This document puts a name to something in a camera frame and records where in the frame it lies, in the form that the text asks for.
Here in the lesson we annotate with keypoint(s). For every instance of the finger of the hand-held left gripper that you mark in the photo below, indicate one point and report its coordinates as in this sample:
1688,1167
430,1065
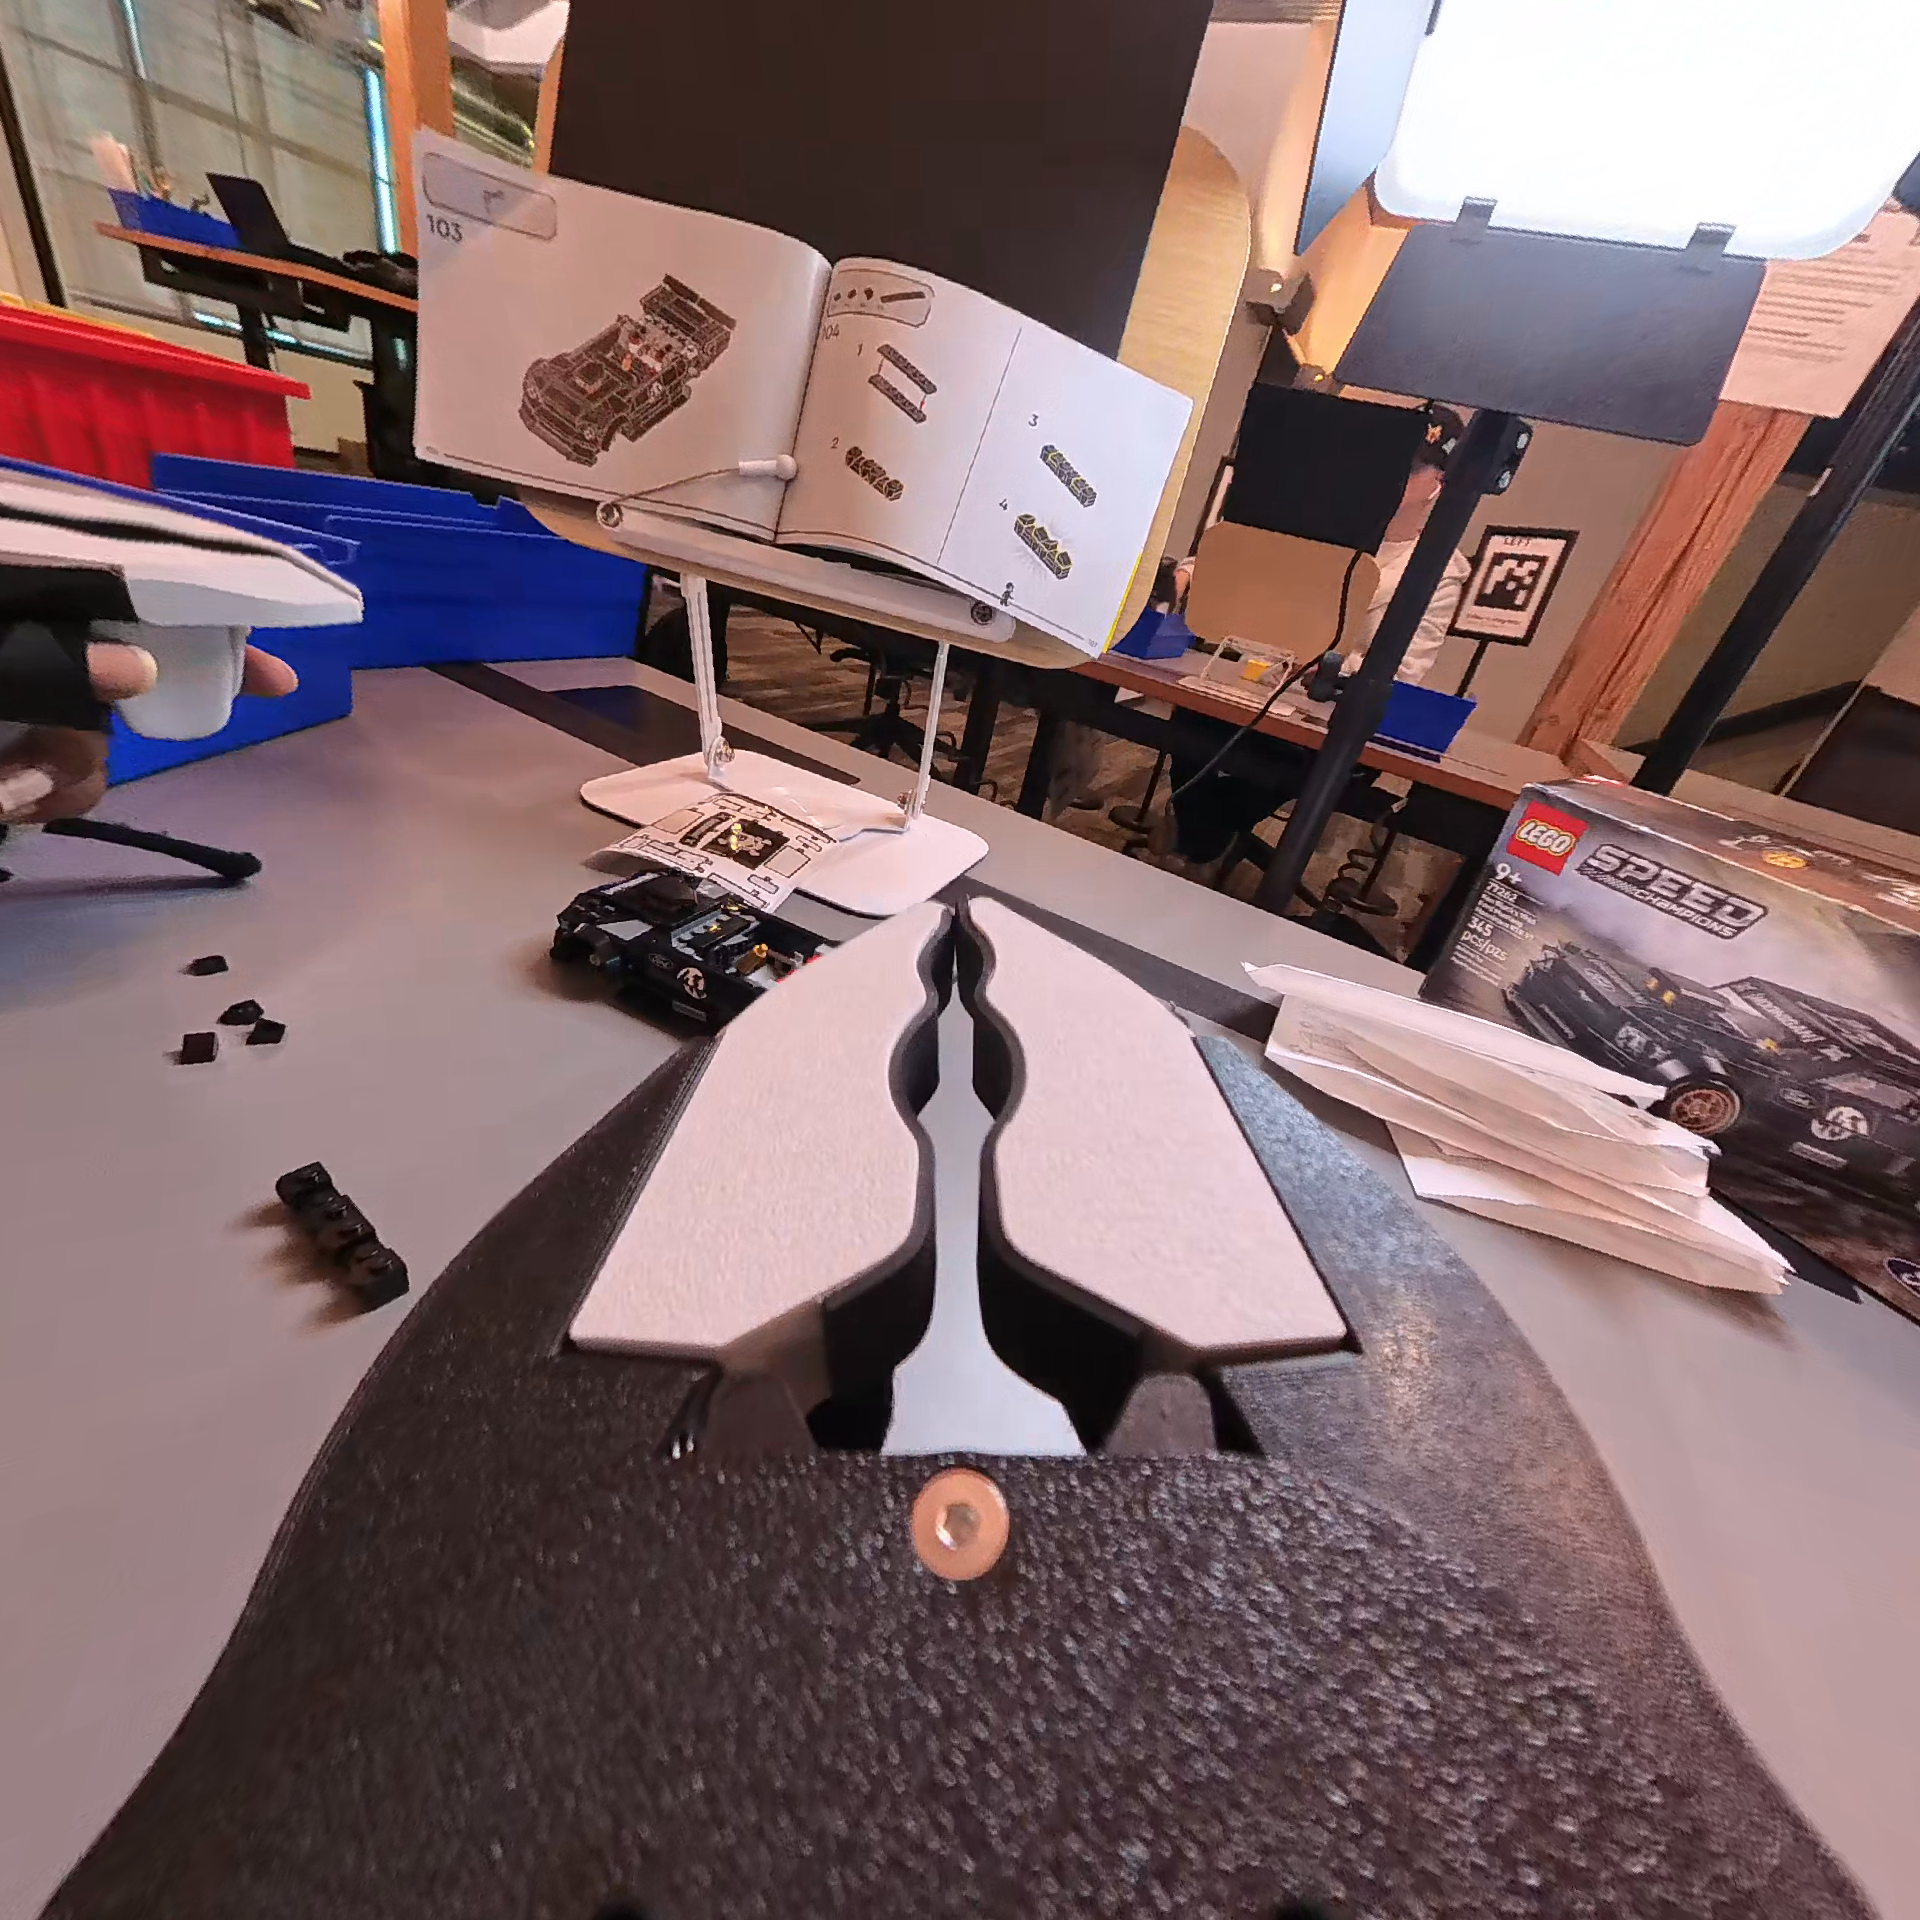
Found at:
182,589
152,498

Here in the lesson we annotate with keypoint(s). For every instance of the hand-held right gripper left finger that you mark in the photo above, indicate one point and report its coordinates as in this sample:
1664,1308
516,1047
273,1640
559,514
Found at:
766,1188

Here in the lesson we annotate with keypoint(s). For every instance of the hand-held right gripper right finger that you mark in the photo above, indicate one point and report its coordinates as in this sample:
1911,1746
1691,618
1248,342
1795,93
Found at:
1155,1188

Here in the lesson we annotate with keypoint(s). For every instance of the blue plastic bin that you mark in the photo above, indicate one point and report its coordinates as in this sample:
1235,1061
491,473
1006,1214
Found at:
480,572
211,706

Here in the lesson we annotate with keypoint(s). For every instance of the black lego car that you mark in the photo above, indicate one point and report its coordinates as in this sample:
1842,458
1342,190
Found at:
690,946

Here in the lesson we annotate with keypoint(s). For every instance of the cluster of small black tiles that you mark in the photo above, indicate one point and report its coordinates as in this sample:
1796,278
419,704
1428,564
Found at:
240,1010

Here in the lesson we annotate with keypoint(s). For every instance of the sticker sheet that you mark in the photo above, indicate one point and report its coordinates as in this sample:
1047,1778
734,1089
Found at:
720,850

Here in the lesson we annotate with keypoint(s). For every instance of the black long lego plate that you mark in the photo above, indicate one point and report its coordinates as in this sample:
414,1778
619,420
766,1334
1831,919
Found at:
345,1230

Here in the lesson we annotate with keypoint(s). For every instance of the lego instruction booklet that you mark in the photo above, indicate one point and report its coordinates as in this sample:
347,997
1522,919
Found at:
660,361

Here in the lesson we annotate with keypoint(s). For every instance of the lego set box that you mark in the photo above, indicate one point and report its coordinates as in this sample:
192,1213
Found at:
1740,990

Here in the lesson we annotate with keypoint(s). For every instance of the person's left hand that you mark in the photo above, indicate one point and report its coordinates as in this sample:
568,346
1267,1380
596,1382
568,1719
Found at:
60,767

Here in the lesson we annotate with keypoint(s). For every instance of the red plastic bin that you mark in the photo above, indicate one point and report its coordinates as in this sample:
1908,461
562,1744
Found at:
135,391

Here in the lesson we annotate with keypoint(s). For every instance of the background desk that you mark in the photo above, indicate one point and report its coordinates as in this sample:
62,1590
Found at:
257,270

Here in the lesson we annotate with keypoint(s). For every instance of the white booklet stand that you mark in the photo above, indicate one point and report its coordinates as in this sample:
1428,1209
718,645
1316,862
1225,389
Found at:
872,855

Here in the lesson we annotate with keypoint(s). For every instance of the small blue bin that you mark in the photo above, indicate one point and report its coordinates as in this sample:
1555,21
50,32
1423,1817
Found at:
1420,716

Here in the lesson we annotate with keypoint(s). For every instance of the black tripod pole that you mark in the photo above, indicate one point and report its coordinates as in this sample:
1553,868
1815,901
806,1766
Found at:
1394,662

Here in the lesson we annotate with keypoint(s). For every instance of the tan chair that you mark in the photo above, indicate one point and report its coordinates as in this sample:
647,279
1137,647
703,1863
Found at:
1275,596

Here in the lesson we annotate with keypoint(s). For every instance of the black white marker tag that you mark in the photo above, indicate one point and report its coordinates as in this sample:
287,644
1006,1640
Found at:
1516,585

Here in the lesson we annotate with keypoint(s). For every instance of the black flat panel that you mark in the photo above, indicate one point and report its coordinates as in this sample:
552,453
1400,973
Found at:
902,121

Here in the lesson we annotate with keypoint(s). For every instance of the black light flap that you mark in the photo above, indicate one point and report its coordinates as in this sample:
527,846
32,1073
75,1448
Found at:
1545,333

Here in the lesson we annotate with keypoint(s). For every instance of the white paper notice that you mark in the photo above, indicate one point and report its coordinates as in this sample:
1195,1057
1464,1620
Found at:
1831,316

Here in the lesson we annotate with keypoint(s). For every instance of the bright studio light panel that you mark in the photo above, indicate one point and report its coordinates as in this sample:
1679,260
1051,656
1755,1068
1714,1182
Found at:
1681,105

